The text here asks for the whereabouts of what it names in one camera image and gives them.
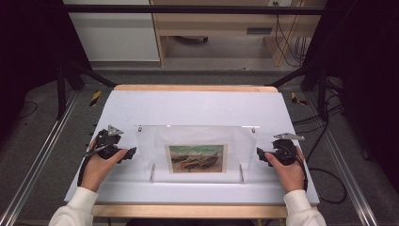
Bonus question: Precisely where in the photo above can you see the white cabinet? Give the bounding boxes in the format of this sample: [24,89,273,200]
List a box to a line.
[63,0,161,63]

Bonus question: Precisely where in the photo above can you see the person's left hand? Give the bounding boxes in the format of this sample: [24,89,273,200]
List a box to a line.
[79,137,129,193]

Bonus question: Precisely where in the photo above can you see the black hanging cables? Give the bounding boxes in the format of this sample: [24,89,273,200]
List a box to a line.
[275,13,307,68]

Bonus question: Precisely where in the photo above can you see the yellow clamp left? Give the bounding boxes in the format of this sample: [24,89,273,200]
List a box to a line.
[88,89,104,108]

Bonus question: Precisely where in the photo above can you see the dark curtain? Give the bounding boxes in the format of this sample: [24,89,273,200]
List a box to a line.
[302,0,399,193]
[0,0,92,149]

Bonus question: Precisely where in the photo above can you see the boat painting print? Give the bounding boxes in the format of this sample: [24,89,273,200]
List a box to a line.
[165,143,230,175]

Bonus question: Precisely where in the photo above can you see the dark curved object under desk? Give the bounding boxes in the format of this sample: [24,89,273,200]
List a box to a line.
[173,35,209,45]

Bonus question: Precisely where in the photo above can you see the yellow clamp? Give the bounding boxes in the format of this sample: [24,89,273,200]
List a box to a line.
[290,91,309,107]
[88,89,104,108]

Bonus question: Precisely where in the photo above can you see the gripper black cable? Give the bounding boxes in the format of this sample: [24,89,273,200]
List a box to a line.
[76,145,108,187]
[291,146,349,205]

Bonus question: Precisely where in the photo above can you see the person's right hand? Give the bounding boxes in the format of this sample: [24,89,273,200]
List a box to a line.
[263,147,306,193]

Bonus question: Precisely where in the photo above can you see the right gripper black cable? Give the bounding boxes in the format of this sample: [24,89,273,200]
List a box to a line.
[291,146,349,205]

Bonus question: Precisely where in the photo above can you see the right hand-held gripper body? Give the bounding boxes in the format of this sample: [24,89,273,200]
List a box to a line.
[271,132,306,167]

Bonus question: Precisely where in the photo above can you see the white table cover sheet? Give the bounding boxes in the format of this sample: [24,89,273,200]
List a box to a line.
[63,89,321,207]

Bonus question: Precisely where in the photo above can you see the black metal stand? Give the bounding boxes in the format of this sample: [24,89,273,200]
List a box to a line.
[56,59,119,121]
[266,60,330,122]

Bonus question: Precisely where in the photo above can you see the clear acrylic photo frame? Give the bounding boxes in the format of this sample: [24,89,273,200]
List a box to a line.
[135,124,261,185]

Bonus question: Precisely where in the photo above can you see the black horizontal frame bar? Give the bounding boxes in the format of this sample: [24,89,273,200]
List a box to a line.
[62,4,326,16]

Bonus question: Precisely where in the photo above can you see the yellow clamp right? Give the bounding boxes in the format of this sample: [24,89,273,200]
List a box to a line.
[290,91,309,107]

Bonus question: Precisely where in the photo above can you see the aluminium floor rail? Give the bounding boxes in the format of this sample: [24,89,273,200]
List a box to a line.
[0,90,81,226]
[305,92,380,226]

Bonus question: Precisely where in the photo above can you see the light wooden desk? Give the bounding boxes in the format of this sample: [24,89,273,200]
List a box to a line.
[149,0,327,68]

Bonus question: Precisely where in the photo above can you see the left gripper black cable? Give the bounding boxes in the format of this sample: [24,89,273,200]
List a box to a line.
[76,145,108,187]

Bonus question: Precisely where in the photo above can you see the grey power strip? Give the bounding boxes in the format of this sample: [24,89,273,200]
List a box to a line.
[246,27,273,36]

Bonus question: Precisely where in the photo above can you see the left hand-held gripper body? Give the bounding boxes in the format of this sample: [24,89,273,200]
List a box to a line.
[93,124,128,160]

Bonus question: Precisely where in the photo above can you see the black floor cables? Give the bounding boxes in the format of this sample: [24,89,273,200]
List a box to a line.
[293,76,344,164]

